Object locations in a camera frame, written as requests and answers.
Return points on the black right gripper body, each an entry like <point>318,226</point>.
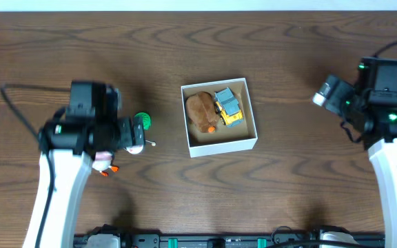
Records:
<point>344,102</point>

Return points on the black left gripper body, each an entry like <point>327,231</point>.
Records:
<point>138,131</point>

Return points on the green round toy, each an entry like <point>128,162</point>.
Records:
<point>145,117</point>

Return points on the brown plush toy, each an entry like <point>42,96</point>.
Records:
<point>201,111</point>

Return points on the yellow grey toy truck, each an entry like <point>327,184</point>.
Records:
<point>227,106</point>

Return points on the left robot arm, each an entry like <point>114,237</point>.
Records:
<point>80,138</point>

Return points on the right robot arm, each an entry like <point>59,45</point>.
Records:
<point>370,107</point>

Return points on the small pellet drum toy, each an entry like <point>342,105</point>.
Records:
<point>137,149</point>

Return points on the pink white duck toy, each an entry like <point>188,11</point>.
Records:
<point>103,161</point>

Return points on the white cardboard box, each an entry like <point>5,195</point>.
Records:
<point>225,139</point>

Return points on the black mounting rail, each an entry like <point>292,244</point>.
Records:
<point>109,236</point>

